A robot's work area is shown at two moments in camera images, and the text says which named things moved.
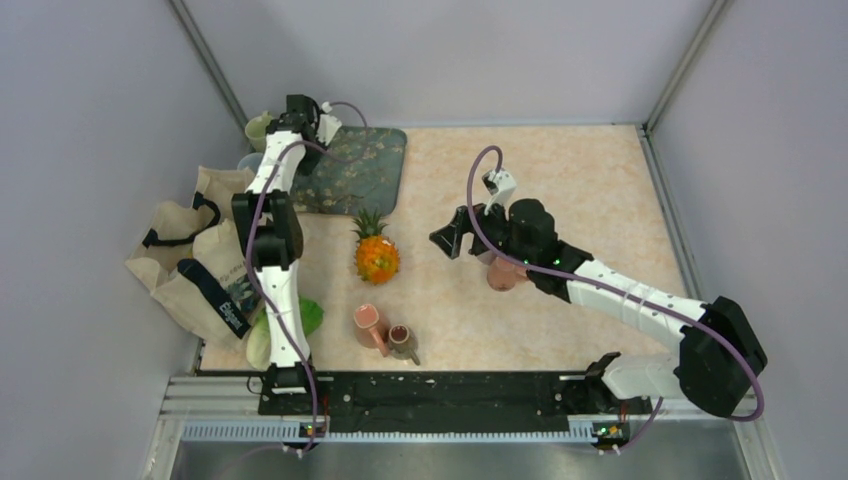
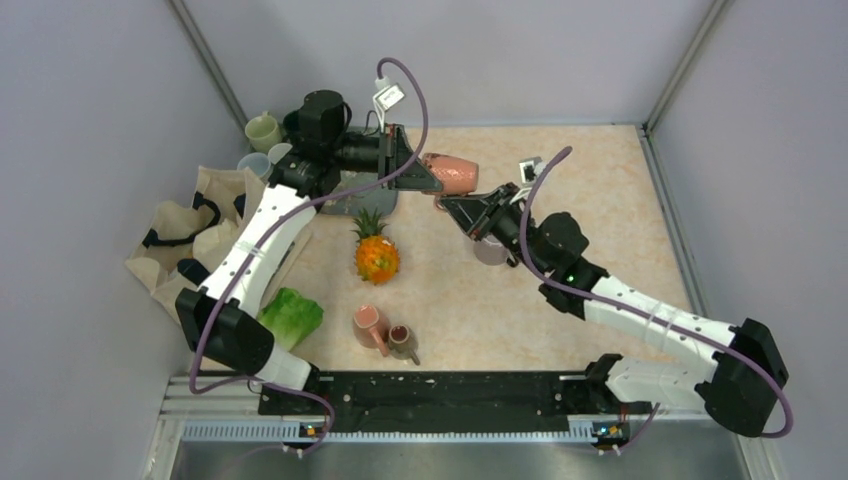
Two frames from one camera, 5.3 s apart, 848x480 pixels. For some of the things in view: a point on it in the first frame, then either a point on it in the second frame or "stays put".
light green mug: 256,130 stays put
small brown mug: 402,343 stays put
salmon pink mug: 504,274 -> 457,176
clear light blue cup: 251,160 stays put
